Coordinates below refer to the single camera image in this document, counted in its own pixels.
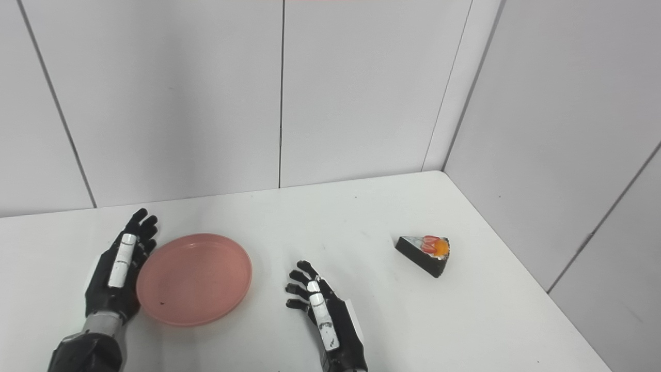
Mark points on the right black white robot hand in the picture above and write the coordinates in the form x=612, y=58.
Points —
x=341, y=336

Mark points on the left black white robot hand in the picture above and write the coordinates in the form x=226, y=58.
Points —
x=111, y=294

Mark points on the pink round plate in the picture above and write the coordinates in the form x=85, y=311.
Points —
x=193, y=279

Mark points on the chocolate cake slice with fruit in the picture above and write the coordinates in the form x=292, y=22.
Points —
x=421, y=256

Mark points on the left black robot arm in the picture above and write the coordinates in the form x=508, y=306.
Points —
x=88, y=351

